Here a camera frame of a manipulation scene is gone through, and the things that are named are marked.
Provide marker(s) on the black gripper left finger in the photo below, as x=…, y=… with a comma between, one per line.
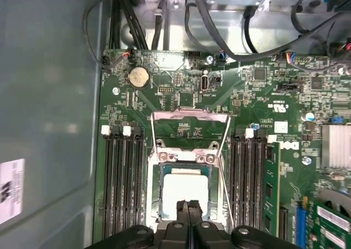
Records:
x=172, y=238

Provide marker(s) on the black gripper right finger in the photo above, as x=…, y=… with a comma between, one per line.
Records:
x=208, y=238

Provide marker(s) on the thin metal locking lever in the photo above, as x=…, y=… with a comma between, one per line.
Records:
x=227, y=197

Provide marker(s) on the silver square CPU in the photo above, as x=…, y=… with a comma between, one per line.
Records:
x=183, y=186

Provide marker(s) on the metal socket cover frame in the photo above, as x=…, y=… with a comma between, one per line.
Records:
x=189, y=114

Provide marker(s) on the CPU socket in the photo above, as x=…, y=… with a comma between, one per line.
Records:
x=153, y=183

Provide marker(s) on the dark RAM stick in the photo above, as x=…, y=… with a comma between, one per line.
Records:
x=272, y=177

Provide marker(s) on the green motherboard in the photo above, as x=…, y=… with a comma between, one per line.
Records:
x=246, y=101

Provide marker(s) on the silver USB port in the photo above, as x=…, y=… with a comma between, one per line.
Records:
x=204, y=83

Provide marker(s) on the silver finned heatsink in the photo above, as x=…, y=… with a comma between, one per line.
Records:
x=337, y=146

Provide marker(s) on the round coin battery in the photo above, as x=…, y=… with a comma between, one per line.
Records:
x=139, y=77

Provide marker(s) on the white case sticker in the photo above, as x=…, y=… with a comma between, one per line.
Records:
x=11, y=191

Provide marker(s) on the black open PC case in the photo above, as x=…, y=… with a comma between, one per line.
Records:
x=49, y=95

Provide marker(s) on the silver drive cage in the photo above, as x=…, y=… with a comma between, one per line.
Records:
x=219, y=29

